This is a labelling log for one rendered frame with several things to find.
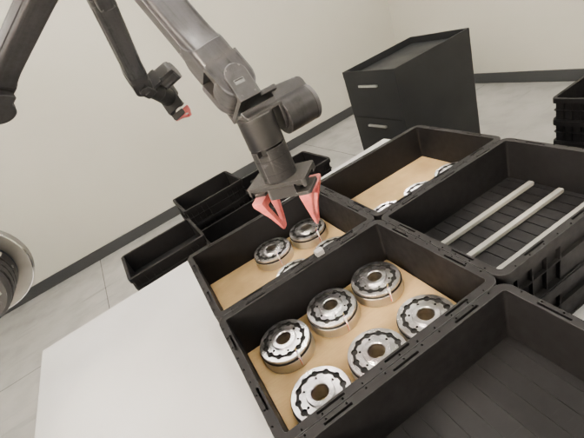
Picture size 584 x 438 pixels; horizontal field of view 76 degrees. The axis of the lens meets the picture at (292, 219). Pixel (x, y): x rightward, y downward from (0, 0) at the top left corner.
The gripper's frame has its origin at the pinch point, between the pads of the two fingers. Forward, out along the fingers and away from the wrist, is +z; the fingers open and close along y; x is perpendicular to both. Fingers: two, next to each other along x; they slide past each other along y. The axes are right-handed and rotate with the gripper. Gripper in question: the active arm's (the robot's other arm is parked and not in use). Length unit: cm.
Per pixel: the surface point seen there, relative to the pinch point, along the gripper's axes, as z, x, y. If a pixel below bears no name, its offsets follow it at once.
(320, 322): 20.5, 4.8, 2.2
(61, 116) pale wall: -21, -185, 260
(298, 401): 20.8, 20.4, 2.4
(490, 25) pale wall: 55, -373, -71
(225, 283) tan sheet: 23.2, -12.0, 34.0
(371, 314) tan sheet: 23.9, 0.1, -6.4
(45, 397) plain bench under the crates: 35, 16, 89
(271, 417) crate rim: 13.7, 27.0, 1.9
